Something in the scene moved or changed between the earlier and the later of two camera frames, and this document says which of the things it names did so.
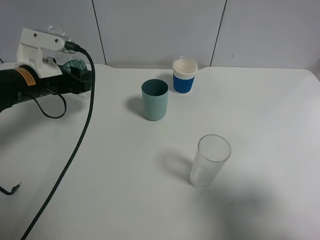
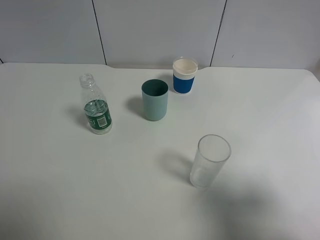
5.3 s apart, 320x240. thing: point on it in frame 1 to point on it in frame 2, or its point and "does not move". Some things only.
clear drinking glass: [213, 151] does not move
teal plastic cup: [155, 96] does not move
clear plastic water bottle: [74, 59] to [97, 114]
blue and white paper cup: [184, 71] does not move
